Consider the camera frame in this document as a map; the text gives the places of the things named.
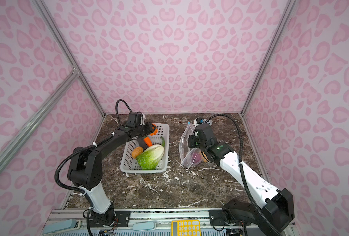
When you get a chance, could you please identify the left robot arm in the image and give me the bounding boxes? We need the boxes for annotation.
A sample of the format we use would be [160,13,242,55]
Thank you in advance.
[67,112,157,226]

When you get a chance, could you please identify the orange toy pumpkin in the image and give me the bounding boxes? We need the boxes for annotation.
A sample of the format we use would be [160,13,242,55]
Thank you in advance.
[150,124,158,136]

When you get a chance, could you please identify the purple toy onion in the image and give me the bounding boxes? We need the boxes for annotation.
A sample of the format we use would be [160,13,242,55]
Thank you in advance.
[190,149,203,166]

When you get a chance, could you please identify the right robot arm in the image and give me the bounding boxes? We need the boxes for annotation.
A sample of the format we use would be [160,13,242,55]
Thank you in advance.
[188,123,295,236]

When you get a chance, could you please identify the orange toy carrot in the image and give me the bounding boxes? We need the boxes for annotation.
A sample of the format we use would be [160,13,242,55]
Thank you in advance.
[144,137,153,147]

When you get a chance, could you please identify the white perforated plastic basket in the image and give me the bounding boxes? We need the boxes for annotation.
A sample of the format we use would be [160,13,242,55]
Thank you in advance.
[120,123,170,174]

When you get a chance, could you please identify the green toy pepper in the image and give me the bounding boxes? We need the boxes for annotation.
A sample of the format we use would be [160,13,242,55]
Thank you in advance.
[160,136,165,147]

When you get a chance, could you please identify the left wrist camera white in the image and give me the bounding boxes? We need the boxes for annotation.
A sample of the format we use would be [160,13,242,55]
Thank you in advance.
[138,112,146,126]

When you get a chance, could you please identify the grey remote left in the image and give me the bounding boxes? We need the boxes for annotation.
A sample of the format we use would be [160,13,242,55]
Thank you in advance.
[42,219,82,236]

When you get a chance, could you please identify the yellow calculator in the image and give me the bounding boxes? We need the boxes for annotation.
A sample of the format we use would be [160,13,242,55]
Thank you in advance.
[171,219,202,236]

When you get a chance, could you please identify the green white toy cabbage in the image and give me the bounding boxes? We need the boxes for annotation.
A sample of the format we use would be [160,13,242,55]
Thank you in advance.
[136,145,165,170]

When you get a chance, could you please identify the aluminium frame strut left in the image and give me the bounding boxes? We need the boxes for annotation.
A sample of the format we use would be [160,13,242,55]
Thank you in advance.
[0,69,79,174]

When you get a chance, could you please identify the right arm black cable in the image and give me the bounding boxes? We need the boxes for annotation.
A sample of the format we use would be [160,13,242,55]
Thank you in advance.
[204,113,281,236]

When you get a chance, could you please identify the clear zip top bag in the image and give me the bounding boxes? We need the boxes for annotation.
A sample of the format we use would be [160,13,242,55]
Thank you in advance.
[178,120,212,169]

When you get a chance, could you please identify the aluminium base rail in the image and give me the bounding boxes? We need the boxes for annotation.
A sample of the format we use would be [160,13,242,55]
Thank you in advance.
[41,207,296,236]

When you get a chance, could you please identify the yellow toy potato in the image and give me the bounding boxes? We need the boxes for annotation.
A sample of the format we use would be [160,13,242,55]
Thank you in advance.
[131,147,145,159]
[200,151,209,163]

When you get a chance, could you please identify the light blue oval case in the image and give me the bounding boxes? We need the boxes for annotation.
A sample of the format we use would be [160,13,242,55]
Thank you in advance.
[133,221,156,231]

